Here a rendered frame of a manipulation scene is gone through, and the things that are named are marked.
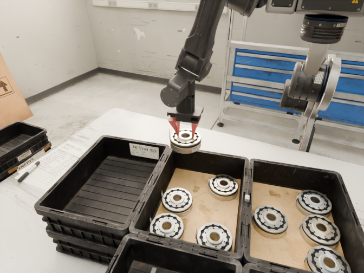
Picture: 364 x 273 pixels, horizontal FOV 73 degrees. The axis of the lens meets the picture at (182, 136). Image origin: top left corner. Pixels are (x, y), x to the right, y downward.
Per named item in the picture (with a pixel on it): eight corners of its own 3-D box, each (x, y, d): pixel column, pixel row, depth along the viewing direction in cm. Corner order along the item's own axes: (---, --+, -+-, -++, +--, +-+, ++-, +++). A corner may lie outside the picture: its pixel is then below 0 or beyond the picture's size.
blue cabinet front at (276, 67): (229, 100, 269) (235, 47, 238) (299, 113, 244) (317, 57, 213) (228, 101, 267) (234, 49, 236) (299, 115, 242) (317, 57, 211)
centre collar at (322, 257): (317, 252, 66) (318, 251, 66) (337, 258, 65) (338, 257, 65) (319, 269, 63) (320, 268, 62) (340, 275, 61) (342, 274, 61)
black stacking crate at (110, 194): (107, 156, 109) (103, 135, 103) (171, 168, 103) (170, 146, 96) (44, 233, 77) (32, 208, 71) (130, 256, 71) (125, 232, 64)
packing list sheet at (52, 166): (65, 140, 139) (65, 139, 139) (97, 150, 131) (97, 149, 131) (11, 176, 114) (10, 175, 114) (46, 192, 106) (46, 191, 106)
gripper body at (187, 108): (199, 121, 72) (200, 98, 68) (166, 117, 74) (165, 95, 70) (203, 111, 77) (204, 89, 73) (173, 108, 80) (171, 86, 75)
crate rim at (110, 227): (103, 138, 104) (102, 134, 102) (171, 149, 97) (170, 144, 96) (33, 213, 72) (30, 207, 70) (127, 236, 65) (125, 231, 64)
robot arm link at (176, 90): (214, 61, 65) (186, 46, 66) (197, 75, 56) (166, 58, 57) (197, 97, 73) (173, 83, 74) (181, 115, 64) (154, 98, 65)
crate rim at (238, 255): (171, 149, 97) (170, 144, 96) (248, 162, 91) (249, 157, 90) (127, 236, 65) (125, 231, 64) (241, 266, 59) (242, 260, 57)
